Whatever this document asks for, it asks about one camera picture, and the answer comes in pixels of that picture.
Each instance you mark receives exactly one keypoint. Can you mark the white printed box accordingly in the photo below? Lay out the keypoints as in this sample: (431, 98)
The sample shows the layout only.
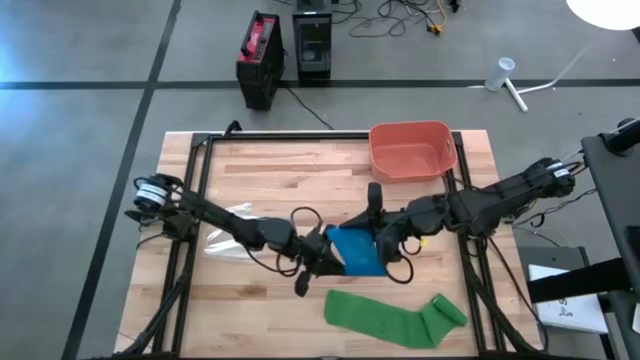
(570, 315)

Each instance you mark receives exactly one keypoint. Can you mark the yellow tag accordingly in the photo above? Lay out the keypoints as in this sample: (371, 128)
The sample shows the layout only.
(424, 243)

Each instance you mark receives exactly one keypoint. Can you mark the black computer tower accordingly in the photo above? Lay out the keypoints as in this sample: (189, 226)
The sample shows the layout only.
(312, 45)

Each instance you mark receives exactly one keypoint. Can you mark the white floor lamp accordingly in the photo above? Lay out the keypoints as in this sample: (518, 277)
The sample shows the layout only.
(607, 12)

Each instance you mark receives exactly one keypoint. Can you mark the blue elastic bandage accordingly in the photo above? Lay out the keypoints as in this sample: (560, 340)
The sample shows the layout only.
(357, 250)

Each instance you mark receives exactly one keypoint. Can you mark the red and black case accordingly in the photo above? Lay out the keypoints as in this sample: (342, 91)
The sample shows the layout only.
(260, 60)

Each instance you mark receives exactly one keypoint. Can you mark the black equipment stand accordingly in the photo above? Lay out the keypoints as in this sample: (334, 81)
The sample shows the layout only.
(607, 190)

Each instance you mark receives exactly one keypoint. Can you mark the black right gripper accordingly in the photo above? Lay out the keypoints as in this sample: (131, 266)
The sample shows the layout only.
(400, 225)

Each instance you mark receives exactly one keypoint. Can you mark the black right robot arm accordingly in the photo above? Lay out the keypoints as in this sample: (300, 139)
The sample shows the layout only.
(500, 200)

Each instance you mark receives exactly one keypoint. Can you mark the black aluminium table frame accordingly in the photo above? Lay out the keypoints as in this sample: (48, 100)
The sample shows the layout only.
(280, 136)

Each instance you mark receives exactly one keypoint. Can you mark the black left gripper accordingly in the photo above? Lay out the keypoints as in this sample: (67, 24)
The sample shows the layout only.
(307, 250)

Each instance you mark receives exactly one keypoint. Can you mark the white cylinder container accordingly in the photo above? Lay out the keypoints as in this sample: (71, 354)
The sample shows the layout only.
(499, 75)

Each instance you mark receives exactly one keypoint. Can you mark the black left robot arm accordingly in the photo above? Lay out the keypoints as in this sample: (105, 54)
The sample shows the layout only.
(220, 217)

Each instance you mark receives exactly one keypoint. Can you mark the green elastic bandage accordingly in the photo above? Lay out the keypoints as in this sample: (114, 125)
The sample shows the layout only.
(390, 320)

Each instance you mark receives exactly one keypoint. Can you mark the orange plastic basket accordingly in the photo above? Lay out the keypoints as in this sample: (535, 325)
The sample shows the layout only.
(412, 155)

